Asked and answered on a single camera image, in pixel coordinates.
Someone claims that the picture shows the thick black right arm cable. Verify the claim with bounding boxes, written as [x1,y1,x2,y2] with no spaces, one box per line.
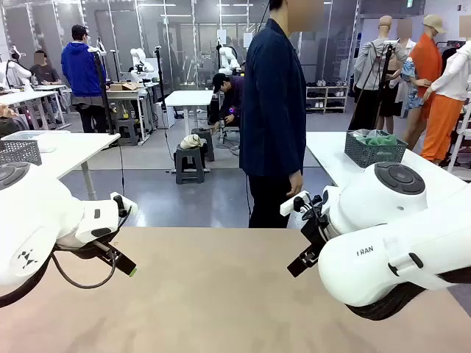
[345,271,471,321]

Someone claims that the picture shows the grey patterned storage basket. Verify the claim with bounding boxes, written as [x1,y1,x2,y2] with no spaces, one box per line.
[0,139,43,166]

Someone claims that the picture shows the person in blue hoodie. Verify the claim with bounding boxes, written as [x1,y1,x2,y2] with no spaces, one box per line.
[60,24,108,133]

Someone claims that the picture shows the seated person in dark shirt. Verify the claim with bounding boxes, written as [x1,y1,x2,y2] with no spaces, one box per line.
[28,50,63,88]

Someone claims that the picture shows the mannequin white top orange trousers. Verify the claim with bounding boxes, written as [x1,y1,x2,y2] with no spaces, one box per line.
[421,14,471,165]

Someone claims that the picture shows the person's right forearm navy sleeve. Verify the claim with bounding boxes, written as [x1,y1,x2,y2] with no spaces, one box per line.
[274,117,305,176]

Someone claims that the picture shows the person in navy jacket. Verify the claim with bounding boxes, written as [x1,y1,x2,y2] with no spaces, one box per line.
[238,0,325,229]

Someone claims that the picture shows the white table with rounded corners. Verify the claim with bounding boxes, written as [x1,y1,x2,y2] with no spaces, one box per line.
[305,131,471,192]

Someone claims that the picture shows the mannequin with cap, orange vest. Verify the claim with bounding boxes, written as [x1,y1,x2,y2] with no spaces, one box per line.
[400,14,447,151]

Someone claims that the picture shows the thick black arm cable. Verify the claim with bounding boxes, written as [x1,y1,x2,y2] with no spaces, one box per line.
[345,271,471,321]
[0,255,52,310]

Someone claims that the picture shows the white floor cabinet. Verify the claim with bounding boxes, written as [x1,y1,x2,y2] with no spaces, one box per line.
[155,101,176,129]

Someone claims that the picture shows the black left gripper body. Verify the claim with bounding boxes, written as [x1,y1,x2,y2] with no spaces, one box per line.
[54,229,120,259]

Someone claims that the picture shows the mannequin white shirt black dress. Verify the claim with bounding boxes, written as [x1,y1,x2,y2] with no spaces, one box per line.
[378,18,419,137]

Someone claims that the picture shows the mannequin in grey shirt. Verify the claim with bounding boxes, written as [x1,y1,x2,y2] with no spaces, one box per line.
[347,15,409,132]

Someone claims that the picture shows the person's right hand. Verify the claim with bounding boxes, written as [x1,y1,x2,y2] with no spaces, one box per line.
[286,171,305,198]

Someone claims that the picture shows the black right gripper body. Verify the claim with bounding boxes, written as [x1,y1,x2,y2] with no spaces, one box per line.
[300,212,333,255]

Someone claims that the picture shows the wooden shoe rack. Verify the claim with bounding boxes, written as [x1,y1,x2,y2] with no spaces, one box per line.
[305,79,350,114]

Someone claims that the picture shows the white table with white leg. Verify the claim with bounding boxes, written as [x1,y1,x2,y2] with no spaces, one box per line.
[0,131,121,202]

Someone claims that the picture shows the bystander in dark clothes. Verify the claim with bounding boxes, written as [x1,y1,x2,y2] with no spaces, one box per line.
[0,104,29,140]

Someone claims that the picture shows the white office desk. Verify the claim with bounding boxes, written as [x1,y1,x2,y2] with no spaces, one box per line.
[0,85,68,129]

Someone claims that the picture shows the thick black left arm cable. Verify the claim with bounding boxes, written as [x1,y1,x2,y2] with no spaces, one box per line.
[0,255,52,310]

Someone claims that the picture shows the black camera stand pole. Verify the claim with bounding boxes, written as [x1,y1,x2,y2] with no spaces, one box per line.
[154,46,169,129]

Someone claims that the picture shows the grey plastic step stool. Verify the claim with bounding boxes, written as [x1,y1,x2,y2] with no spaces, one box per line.
[116,118,140,147]
[174,144,206,185]
[191,127,216,163]

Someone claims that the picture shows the black clothes rack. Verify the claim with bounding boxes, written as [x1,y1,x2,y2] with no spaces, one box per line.
[436,39,463,74]

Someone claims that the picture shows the open cardboard box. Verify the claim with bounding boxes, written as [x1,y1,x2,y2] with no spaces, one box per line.
[109,82,143,92]

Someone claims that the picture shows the black camera tripod pole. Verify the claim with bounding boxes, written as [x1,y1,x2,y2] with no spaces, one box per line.
[88,36,117,135]

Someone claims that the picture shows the beige cloth bundle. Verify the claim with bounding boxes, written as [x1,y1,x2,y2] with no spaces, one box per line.
[179,134,208,150]

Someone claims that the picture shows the grey plastic mesh basket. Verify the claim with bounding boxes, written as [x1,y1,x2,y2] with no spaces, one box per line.
[344,129,408,169]

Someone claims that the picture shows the person in purple hoodie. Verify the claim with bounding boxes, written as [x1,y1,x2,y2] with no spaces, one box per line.
[212,72,246,128]

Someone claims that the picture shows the thin black left camera cable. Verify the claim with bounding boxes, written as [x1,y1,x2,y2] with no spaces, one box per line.
[51,205,132,290]

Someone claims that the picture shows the white robot workbench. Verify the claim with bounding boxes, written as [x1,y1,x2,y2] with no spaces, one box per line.
[105,88,155,143]

